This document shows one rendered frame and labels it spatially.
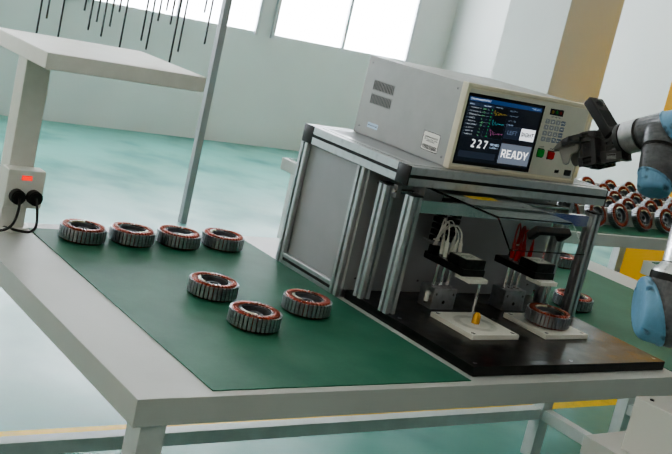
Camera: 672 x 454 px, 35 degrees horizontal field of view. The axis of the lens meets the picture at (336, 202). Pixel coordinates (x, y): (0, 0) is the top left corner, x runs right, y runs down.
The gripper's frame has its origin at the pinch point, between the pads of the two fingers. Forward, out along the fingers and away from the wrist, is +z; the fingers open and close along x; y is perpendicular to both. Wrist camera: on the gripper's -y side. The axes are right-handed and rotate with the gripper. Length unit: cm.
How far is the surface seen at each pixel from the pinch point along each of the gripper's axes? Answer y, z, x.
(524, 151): 0.7, 6.2, -5.4
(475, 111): -6.3, 3.1, -24.5
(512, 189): 10.2, 7.5, -9.1
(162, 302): 37, 30, -92
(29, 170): 4, 64, -108
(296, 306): 38, 23, -63
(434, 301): 36.3, 22.0, -23.3
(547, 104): -10.5, 1.1, -1.7
